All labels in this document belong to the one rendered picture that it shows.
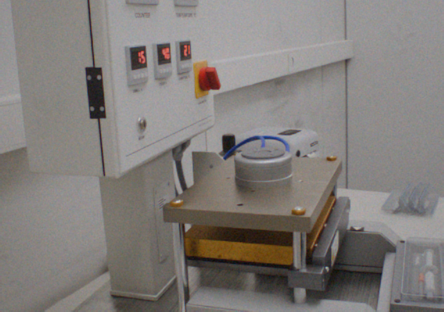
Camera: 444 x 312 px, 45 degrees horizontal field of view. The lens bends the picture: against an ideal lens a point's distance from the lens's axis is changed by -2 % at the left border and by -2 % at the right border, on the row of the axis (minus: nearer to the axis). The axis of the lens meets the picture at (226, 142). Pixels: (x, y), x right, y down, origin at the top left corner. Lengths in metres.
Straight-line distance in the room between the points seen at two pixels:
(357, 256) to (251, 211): 0.30
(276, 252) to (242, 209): 0.07
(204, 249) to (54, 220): 0.61
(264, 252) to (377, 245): 0.26
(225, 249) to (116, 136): 0.19
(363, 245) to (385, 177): 2.45
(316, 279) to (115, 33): 0.36
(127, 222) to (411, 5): 2.57
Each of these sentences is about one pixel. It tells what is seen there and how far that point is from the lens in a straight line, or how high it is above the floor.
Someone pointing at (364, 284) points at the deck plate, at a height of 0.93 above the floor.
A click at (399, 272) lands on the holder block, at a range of 0.76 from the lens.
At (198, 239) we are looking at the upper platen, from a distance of 0.71.
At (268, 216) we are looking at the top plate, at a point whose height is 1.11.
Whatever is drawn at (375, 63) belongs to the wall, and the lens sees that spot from 3.23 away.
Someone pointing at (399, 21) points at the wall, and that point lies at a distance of 3.19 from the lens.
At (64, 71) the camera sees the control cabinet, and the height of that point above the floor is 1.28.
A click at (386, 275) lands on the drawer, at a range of 0.81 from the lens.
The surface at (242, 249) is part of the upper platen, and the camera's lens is 0.69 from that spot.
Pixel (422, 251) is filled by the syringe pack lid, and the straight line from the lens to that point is 0.81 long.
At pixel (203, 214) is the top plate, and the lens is 0.65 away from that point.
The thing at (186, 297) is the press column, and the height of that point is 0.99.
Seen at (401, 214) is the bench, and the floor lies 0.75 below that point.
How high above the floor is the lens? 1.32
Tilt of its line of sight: 12 degrees down
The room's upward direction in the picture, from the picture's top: 3 degrees counter-clockwise
